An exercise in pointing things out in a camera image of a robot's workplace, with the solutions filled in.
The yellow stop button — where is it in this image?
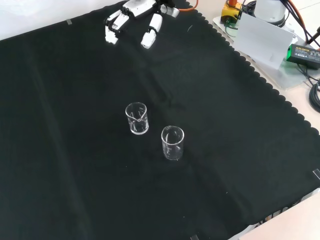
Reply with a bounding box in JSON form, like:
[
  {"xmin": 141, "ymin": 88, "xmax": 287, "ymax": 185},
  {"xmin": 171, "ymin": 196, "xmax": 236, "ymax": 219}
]
[{"xmin": 221, "ymin": 0, "xmax": 244, "ymax": 26}]

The clear glass beaker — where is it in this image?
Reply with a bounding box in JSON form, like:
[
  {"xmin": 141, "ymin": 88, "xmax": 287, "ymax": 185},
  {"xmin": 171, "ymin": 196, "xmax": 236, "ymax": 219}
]
[
  {"xmin": 160, "ymin": 125, "xmax": 186, "ymax": 162},
  {"xmin": 124, "ymin": 101, "xmax": 150, "ymax": 136}
]

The black cloth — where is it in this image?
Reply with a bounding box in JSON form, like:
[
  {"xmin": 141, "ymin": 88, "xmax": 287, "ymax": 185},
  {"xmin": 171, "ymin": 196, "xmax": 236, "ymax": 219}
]
[{"xmin": 0, "ymin": 0, "xmax": 320, "ymax": 240}]

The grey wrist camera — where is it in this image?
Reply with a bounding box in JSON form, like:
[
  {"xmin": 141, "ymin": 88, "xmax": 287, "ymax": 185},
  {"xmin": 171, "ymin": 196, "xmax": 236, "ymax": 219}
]
[{"xmin": 159, "ymin": 4, "xmax": 180, "ymax": 18}]

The orange cable with connector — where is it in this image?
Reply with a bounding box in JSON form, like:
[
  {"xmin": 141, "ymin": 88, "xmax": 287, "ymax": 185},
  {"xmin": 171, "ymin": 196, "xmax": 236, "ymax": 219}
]
[{"xmin": 283, "ymin": 0, "xmax": 307, "ymax": 31}]

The black cable coil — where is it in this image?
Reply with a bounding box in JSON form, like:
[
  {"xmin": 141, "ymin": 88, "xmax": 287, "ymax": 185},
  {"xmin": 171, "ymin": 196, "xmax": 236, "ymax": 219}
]
[{"xmin": 308, "ymin": 81, "xmax": 320, "ymax": 113}]

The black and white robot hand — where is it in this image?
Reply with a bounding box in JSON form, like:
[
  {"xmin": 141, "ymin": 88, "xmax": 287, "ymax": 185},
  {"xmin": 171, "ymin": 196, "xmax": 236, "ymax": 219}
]
[{"xmin": 103, "ymin": 0, "xmax": 181, "ymax": 50}]

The orange camera cable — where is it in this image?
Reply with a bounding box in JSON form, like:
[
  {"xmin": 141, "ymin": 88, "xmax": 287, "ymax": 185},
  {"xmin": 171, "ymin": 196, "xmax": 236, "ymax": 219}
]
[{"xmin": 179, "ymin": 0, "xmax": 201, "ymax": 13}]

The pale board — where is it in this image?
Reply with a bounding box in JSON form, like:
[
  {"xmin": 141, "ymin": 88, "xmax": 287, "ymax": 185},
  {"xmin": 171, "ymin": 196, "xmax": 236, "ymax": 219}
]
[{"xmin": 235, "ymin": 12, "xmax": 295, "ymax": 73}]

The grey base plate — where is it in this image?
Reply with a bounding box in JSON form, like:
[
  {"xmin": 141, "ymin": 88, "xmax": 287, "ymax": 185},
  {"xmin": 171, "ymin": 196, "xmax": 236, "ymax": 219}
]
[{"xmin": 212, "ymin": 13, "xmax": 320, "ymax": 90}]

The black and green power adapter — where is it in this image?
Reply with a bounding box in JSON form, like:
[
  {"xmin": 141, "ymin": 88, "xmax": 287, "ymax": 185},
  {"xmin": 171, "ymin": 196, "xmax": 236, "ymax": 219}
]
[{"xmin": 285, "ymin": 43, "xmax": 320, "ymax": 71}]

